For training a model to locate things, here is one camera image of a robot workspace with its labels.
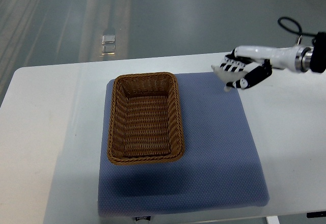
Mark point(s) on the blue quilted mat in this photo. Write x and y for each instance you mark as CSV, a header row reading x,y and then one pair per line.
x,y
220,168

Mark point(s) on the brown wicker basket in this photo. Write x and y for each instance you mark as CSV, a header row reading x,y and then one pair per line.
x,y
145,120

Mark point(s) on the black table label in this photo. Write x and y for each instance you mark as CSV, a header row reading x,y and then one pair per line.
x,y
143,218

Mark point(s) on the white bear figurine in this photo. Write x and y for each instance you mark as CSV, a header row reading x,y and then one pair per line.
x,y
228,77

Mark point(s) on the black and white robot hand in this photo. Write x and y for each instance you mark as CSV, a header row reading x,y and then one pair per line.
x,y
260,61

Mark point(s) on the metal floor plate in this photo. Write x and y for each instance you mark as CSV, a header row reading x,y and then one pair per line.
x,y
108,44

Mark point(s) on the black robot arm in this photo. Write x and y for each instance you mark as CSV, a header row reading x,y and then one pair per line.
x,y
316,61

